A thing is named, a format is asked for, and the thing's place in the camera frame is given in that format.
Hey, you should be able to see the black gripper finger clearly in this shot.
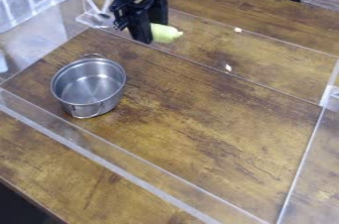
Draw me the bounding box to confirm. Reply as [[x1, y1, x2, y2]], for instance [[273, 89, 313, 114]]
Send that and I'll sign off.
[[148, 0, 168, 25], [126, 10, 152, 45]]

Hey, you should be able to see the small steel pot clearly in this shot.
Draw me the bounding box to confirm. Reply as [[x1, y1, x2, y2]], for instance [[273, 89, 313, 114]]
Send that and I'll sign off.
[[50, 54, 126, 119]]

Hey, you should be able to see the clear acrylic enclosure panel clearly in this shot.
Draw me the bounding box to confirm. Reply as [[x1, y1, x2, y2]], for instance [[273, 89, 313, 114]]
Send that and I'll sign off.
[[0, 88, 268, 224]]

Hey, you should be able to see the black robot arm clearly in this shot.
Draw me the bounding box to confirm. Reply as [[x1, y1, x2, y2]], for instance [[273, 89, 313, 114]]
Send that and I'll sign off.
[[108, 0, 168, 45]]

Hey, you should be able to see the green handled metal spoon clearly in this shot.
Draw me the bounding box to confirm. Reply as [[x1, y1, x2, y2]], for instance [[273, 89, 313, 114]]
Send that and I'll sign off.
[[151, 23, 183, 44]]

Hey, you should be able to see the clear acrylic triangle bracket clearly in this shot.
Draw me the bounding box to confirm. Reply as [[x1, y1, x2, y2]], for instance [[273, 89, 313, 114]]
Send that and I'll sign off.
[[76, 0, 116, 29]]

